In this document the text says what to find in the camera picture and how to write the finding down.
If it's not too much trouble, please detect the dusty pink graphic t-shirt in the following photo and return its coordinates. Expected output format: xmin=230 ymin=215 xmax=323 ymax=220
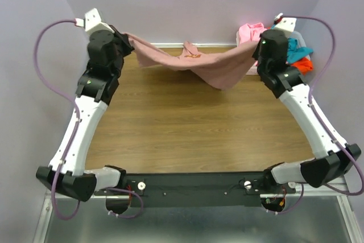
xmin=128 ymin=34 xmax=258 ymax=90

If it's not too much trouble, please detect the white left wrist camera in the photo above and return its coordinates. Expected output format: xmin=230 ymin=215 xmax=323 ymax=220
xmin=75 ymin=8 xmax=110 ymax=36

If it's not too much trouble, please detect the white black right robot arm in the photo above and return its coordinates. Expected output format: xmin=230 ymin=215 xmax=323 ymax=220
xmin=253 ymin=29 xmax=361 ymax=193

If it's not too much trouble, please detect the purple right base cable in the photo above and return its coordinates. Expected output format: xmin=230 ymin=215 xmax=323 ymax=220
xmin=266 ymin=183 xmax=304 ymax=215

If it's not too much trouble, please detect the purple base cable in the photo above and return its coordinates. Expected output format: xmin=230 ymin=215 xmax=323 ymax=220
xmin=104 ymin=187 xmax=144 ymax=219
xmin=266 ymin=183 xmax=304 ymax=215

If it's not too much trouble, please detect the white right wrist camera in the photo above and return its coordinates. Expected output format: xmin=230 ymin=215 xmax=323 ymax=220
xmin=271 ymin=13 xmax=297 ymax=32

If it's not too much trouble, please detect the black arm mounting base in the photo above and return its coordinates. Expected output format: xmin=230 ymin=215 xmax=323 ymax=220
xmin=105 ymin=171 xmax=295 ymax=216

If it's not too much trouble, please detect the teal shirt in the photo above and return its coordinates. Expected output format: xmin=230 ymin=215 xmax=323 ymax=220
xmin=287 ymin=38 xmax=313 ymax=64

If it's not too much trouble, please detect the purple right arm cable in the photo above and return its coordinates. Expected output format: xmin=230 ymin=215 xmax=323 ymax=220
xmin=281 ymin=15 xmax=364 ymax=196

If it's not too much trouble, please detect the bright pink shirt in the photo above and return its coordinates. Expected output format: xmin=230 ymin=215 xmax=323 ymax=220
xmin=236 ymin=23 xmax=267 ymax=45

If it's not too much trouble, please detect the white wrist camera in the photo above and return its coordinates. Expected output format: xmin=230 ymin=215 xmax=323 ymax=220
xmin=75 ymin=8 xmax=110 ymax=36
xmin=271 ymin=13 xmax=297 ymax=32

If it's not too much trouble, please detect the white laundry basket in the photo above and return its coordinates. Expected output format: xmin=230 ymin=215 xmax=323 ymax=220
xmin=235 ymin=30 xmax=305 ymax=76

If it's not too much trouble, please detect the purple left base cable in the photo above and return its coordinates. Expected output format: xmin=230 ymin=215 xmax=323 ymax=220
xmin=104 ymin=187 xmax=144 ymax=219

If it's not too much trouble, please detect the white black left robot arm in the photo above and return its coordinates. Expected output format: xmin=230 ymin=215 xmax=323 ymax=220
xmin=36 ymin=23 xmax=133 ymax=202

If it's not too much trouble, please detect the orange shirt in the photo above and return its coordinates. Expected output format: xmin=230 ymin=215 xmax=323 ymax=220
xmin=292 ymin=57 xmax=314 ymax=75

